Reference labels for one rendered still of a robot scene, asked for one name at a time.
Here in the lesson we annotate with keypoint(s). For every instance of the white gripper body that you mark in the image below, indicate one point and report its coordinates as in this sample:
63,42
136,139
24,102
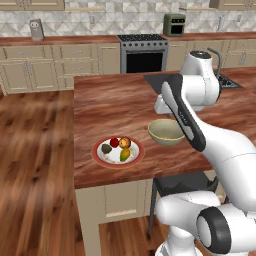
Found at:
162,106

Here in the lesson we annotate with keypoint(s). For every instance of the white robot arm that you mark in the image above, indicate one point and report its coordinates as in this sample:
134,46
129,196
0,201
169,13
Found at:
230,160

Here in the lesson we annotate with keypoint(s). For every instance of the beige bowl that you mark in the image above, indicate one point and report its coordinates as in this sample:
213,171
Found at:
163,131

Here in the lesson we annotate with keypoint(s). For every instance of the red-rimmed white plate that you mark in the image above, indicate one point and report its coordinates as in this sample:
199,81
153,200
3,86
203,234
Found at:
133,156

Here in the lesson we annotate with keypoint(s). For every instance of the orange peach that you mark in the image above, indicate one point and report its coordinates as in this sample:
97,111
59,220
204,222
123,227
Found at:
125,142

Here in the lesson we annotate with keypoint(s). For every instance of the steel oven with hob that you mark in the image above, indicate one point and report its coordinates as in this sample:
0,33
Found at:
143,53

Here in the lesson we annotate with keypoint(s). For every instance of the red apple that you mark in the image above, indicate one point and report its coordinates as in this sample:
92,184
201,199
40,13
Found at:
114,142

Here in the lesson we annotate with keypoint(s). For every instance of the yellow-green mango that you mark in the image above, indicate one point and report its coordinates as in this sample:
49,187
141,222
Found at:
124,154

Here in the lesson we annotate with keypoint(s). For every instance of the dark green avocado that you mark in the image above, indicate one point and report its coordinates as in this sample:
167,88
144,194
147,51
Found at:
106,149

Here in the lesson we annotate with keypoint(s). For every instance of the grey tap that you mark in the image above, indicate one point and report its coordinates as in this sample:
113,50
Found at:
218,61

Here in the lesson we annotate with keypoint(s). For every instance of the black stool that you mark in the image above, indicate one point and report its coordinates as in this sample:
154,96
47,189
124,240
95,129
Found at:
183,185

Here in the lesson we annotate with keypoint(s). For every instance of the green toaster oven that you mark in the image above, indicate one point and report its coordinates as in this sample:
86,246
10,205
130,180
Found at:
174,25

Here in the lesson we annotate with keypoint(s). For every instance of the beige base cupboards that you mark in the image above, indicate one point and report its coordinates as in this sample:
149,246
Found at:
238,53
50,66

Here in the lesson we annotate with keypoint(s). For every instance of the beige island cupboard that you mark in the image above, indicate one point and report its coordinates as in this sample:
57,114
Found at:
123,200

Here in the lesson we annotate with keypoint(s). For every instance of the beige wall cupboards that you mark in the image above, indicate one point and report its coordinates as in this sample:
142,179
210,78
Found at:
236,4
30,4

